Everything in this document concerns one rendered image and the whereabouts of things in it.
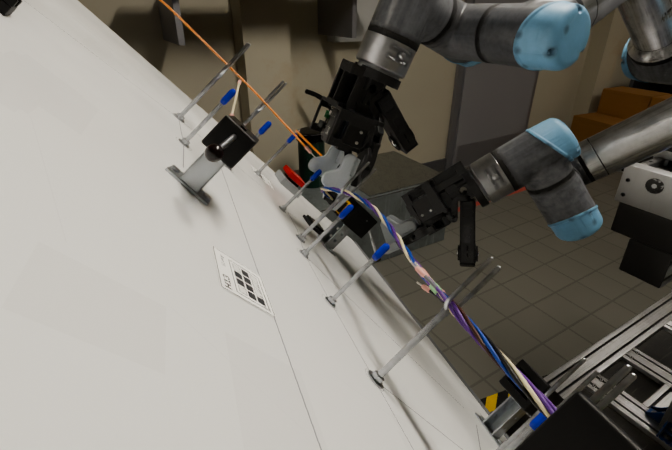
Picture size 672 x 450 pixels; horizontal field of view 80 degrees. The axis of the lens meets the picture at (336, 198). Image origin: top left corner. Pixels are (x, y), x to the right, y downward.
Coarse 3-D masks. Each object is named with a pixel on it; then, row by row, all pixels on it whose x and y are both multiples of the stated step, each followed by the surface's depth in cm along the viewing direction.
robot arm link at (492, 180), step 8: (480, 160) 65; (488, 160) 64; (472, 168) 65; (480, 168) 64; (488, 168) 64; (496, 168) 63; (472, 176) 65; (480, 176) 64; (488, 176) 63; (496, 176) 62; (504, 176) 62; (480, 184) 64; (488, 184) 63; (496, 184) 63; (504, 184) 63; (488, 192) 64; (496, 192) 64; (504, 192) 64; (512, 192) 65; (488, 200) 66; (496, 200) 65
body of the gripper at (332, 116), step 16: (352, 64) 53; (336, 80) 57; (352, 80) 56; (368, 80) 56; (384, 80) 54; (336, 96) 56; (352, 96) 55; (368, 96) 57; (336, 112) 55; (352, 112) 54; (368, 112) 58; (320, 128) 61; (336, 128) 56; (352, 128) 56; (368, 128) 56; (336, 144) 55; (352, 144) 57; (368, 144) 58
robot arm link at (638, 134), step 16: (640, 112) 68; (656, 112) 65; (608, 128) 70; (624, 128) 68; (640, 128) 66; (656, 128) 65; (592, 144) 70; (608, 144) 69; (624, 144) 67; (640, 144) 66; (656, 144) 66; (576, 160) 71; (592, 160) 70; (608, 160) 69; (624, 160) 68; (640, 160) 68; (592, 176) 71
